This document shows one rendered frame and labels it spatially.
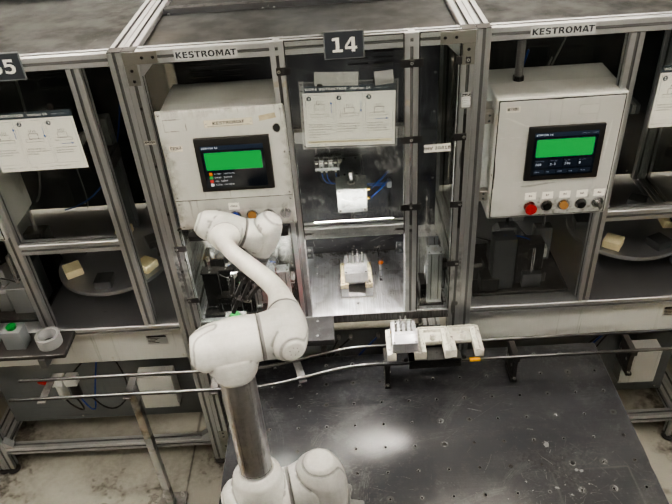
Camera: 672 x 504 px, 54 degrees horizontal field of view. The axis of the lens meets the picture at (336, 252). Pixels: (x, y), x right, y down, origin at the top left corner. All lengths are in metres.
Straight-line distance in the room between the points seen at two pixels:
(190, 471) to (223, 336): 1.73
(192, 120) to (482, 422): 1.51
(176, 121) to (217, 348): 0.83
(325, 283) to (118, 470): 1.42
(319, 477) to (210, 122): 1.18
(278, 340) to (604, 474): 1.31
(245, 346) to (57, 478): 2.03
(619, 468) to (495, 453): 0.42
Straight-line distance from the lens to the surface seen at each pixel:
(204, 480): 3.39
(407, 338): 2.56
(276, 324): 1.79
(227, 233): 2.19
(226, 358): 1.79
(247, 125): 2.23
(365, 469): 2.48
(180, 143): 2.29
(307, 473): 2.16
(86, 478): 3.59
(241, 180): 2.30
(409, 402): 2.67
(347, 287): 2.73
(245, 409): 1.93
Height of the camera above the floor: 2.70
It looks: 36 degrees down
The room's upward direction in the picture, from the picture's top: 4 degrees counter-clockwise
